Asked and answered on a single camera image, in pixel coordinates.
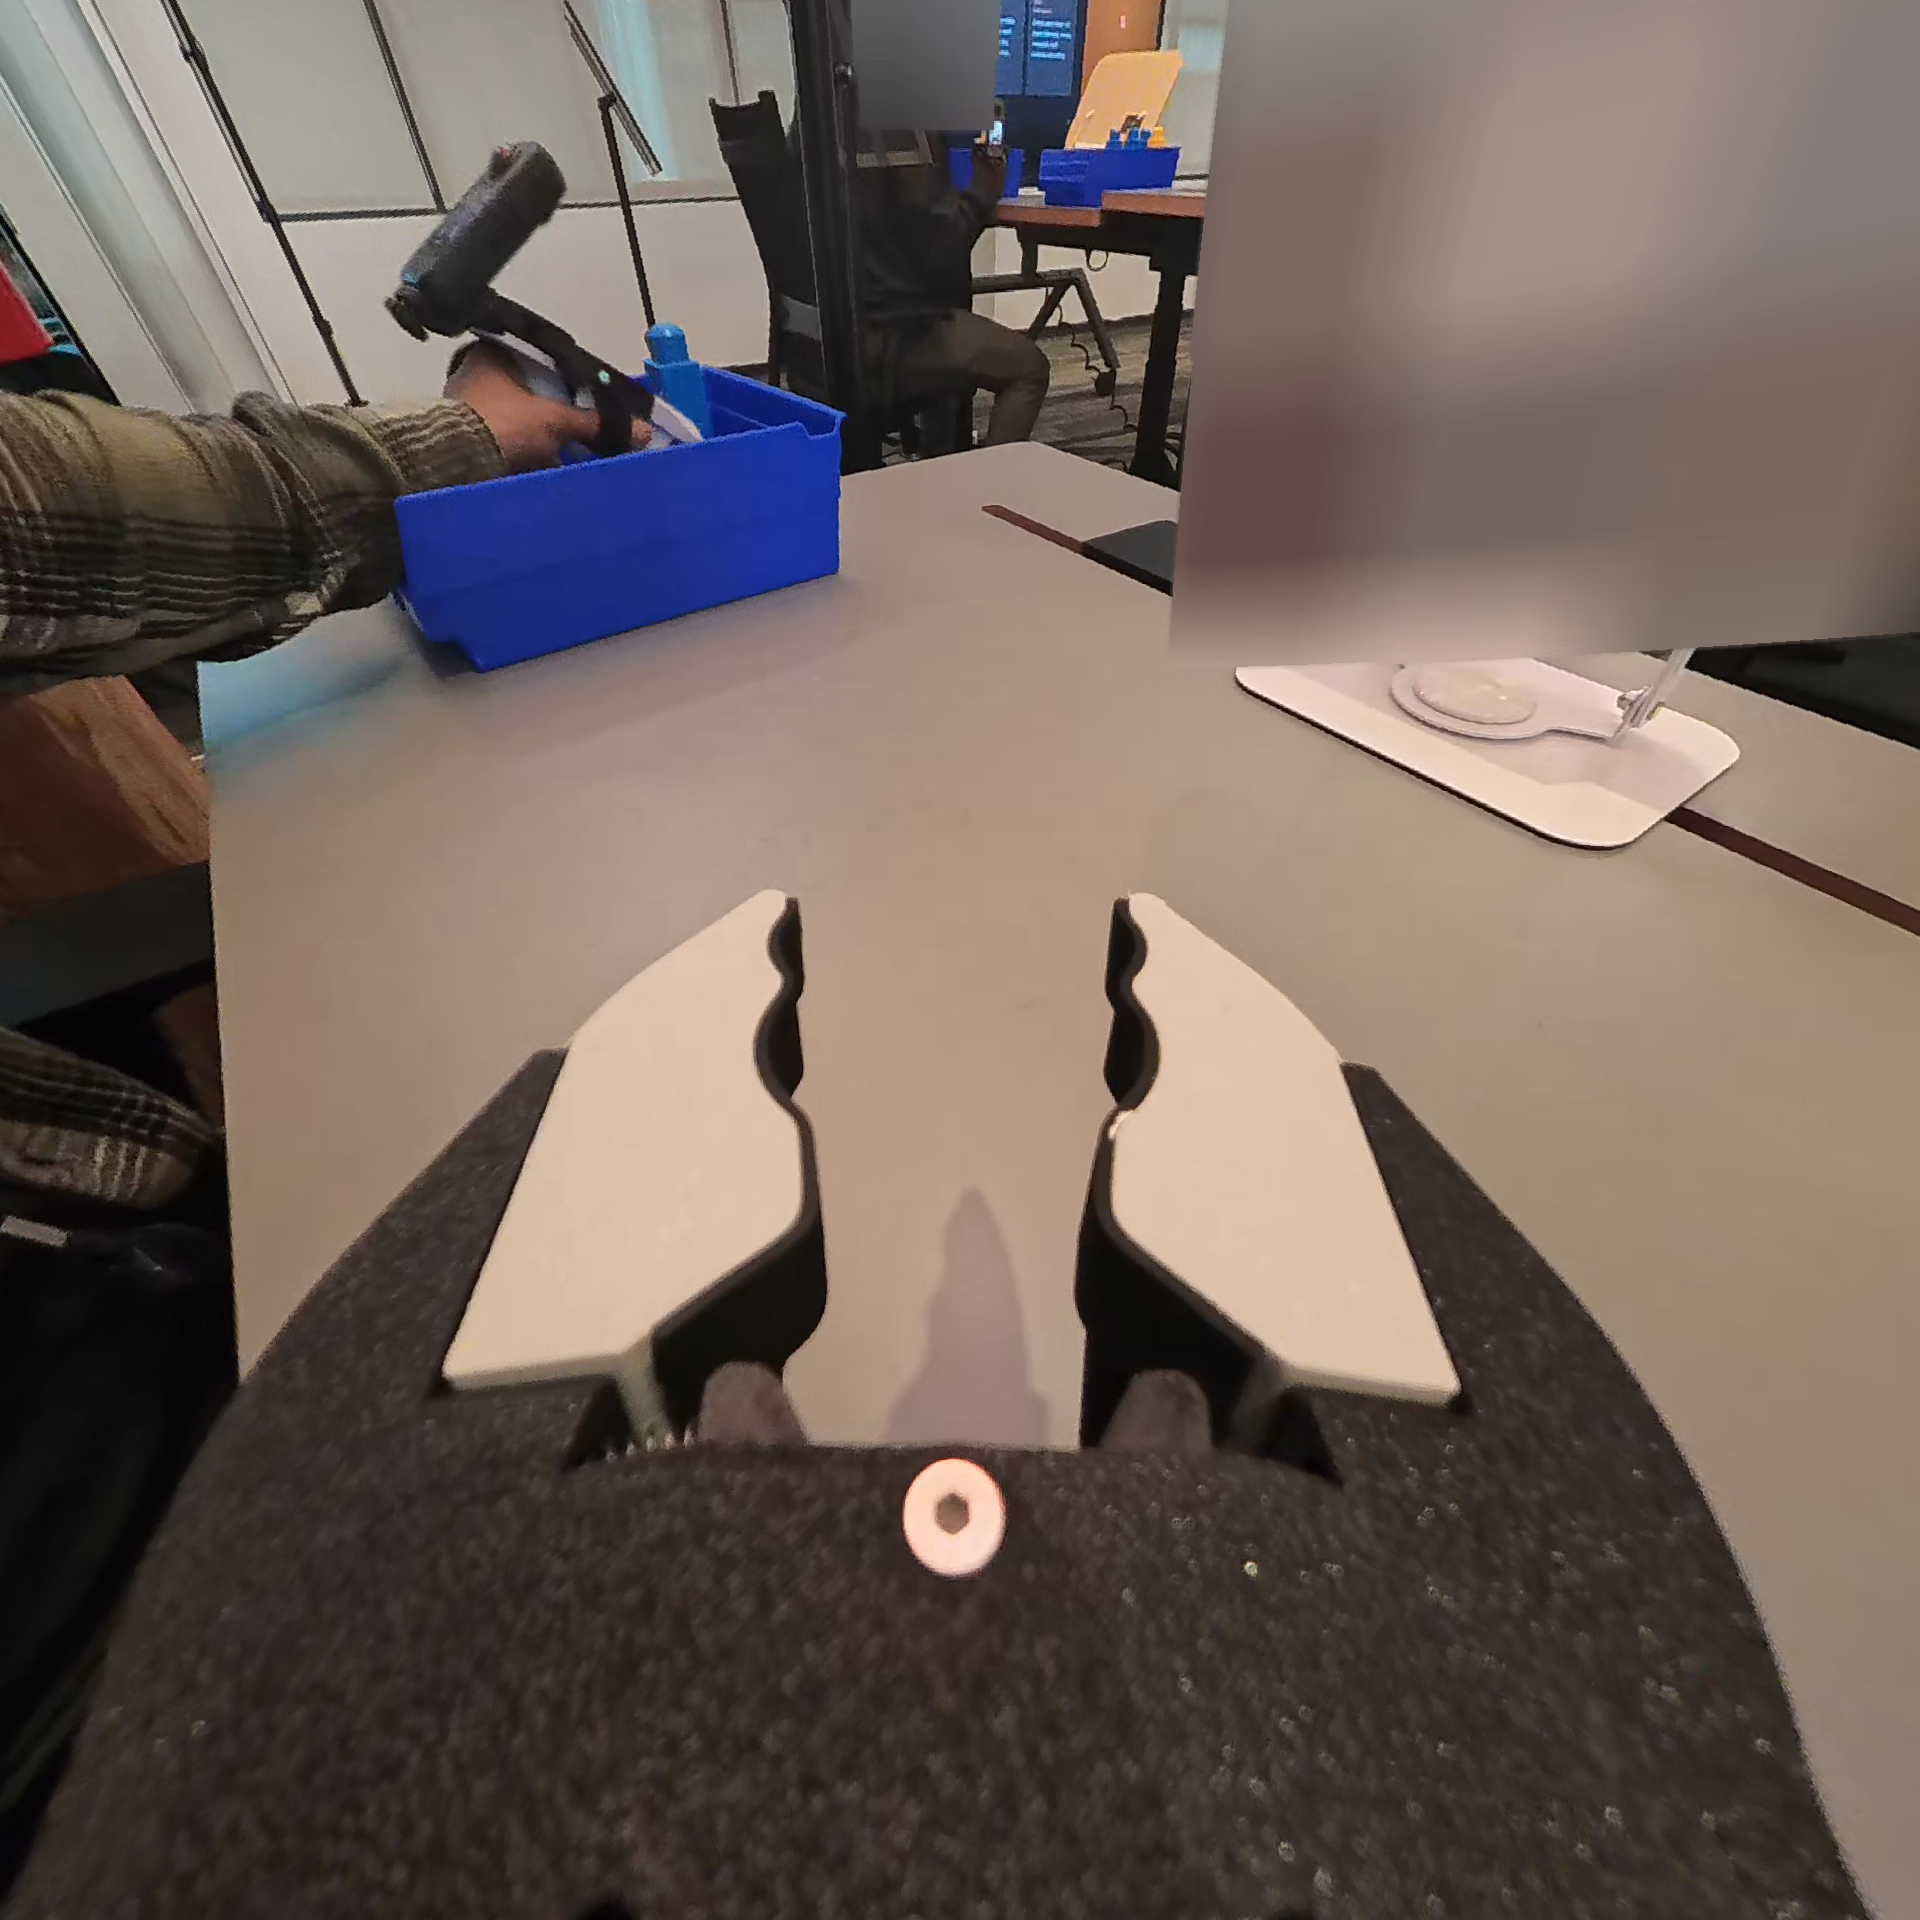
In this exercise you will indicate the distant wooden desk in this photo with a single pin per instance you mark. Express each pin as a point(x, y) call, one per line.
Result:
point(1155, 217)

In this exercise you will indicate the cluster of block towers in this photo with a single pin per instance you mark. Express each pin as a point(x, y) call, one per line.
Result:
point(671, 353)

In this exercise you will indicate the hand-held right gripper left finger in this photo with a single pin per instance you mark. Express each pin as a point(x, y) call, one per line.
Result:
point(646, 1200)

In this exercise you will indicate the black light stand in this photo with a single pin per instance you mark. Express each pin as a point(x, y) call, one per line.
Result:
point(270, 225)

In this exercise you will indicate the white document holder stand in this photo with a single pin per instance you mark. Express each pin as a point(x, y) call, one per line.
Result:
point(1576, 781)

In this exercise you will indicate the wooden post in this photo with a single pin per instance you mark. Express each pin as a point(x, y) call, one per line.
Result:
point(89, 796)

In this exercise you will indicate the blue plastic bin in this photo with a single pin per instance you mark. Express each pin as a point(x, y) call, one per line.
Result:
point(630, 557)

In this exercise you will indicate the black mesh office chair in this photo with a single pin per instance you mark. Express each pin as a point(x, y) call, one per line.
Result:
point(764, 270)

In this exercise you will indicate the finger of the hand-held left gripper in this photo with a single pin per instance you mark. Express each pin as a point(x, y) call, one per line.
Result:
point(678, 417)

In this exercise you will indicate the black music stand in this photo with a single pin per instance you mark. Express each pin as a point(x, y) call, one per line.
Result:
point(623, 149)

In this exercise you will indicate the distant blue bin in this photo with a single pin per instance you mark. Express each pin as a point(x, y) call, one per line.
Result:
point(1110, 172)

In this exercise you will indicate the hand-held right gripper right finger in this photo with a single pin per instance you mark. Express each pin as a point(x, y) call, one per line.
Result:
point(1276, 1215)

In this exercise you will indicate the red canister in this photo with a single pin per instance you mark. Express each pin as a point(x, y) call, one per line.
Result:
point(14, 306)

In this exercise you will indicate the wall display screen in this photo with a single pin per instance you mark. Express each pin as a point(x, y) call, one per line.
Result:
point(1049, 45)

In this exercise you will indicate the yellow document board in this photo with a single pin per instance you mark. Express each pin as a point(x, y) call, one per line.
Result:
point(1125, 100)

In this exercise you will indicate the person's left forearm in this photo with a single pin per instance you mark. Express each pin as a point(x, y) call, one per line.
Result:
point(225, 525)

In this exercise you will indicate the person's left hand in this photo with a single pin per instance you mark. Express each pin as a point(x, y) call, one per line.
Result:
point(518, 405)

